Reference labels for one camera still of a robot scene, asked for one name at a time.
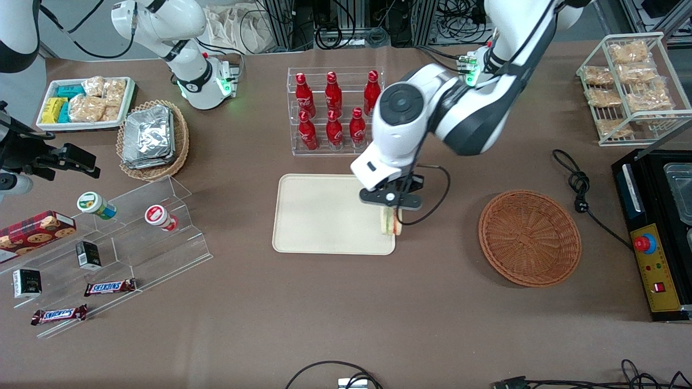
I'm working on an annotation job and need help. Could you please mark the small black white carton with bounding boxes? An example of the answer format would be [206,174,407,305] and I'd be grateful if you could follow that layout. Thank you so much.
[12,268,43,299]

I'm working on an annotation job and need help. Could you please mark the round brown wicker basket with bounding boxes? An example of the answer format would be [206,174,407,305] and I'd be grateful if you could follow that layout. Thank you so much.
[478,189,583,288]

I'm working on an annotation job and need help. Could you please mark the white rectangular snack tray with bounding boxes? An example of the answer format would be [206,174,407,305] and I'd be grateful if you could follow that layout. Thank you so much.
[36,76,136,132]

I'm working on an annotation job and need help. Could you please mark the white wire rack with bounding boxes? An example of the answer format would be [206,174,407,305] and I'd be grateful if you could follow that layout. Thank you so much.
[575,32,692,147]

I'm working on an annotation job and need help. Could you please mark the black power cable with plug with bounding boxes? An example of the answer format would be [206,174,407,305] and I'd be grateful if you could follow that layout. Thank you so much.
[552,149,634,251]

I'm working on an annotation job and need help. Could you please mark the cream plastic tray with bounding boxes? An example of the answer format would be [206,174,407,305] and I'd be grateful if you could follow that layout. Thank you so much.
[272,173,397,256]

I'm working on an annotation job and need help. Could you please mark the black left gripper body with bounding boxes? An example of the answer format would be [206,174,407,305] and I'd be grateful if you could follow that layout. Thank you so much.
[359,172,424,212]

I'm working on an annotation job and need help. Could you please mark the oval tan wicker basket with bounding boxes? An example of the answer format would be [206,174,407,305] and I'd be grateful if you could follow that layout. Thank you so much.
[116,99,190,182]

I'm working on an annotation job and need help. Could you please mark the black looped cable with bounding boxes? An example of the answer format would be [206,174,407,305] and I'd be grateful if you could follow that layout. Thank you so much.
[284,360,384,389]

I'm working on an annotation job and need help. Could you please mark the clear acrylic bottle rack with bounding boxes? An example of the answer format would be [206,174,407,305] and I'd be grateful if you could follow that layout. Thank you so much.
[287,66,385,158]

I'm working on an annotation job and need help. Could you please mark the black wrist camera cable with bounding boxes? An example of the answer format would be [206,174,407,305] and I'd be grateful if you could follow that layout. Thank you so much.
[402,163,451,226]

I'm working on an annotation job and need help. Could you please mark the brown Snickers bar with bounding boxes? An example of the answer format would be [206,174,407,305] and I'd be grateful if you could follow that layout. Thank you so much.
[83,278,137,298]
[30,304,89,326]

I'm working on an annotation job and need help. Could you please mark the silver foil pack stack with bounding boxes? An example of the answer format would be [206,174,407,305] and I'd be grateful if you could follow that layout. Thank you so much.
[122,105,176,170]

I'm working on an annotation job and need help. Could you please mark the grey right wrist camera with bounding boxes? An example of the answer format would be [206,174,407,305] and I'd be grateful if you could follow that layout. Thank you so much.
[0,172,34,196]

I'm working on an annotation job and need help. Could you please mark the green lid white cup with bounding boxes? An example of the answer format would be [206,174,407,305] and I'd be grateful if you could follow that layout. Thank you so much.
[76,191,118,220]

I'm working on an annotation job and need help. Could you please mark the clear bag brown snacks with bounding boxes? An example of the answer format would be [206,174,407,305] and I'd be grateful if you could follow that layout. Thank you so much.
[596,118,634,139]
[609,41,650,65]
[582,65,615,86]
[625,81,675,113]
[585,88,623,108]
[618,63,658,85]

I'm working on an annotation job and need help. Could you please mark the red cola bottle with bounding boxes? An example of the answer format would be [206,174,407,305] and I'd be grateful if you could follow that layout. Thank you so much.
[325,109,344,150]
[297,110,320,151]
[363,70,382,117]
[294,72,316,117]
[325,71,343,115]
[349,107,368,148]

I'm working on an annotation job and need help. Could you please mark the black cable bundle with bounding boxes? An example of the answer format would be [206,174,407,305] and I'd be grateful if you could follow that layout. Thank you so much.
[491,359,692,389]

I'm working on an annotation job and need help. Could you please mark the clear acrylic stepped shelf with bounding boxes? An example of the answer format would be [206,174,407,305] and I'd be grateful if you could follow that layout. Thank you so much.
[0,175,214,340]

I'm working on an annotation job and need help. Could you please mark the red cookie box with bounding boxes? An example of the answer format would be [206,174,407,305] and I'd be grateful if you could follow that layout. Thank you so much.
[0,210,77,256]

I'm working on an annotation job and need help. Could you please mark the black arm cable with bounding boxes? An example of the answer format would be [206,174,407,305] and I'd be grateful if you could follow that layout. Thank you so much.
[39,0,136,61]

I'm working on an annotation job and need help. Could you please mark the triangular sandwich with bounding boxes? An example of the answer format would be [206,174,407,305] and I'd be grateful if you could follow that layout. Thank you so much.
[382,207,402,237]

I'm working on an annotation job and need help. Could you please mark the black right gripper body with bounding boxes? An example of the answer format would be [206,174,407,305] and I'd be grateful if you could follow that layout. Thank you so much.
[0,102,69,182]

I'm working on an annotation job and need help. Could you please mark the red lid white cup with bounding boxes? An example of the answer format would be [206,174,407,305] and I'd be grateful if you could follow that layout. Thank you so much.
[144,204,179,232]

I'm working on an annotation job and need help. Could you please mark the yellow snack pack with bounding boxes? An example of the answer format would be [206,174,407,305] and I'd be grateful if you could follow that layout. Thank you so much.
[42,97,67,124]

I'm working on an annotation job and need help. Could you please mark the black machine yellow control panel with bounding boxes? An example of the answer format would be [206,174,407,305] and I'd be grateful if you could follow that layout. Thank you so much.
[611,148,692,324]

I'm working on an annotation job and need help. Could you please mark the white cloth bag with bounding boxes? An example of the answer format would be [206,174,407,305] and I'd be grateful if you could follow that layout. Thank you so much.
[204,3,271,55]

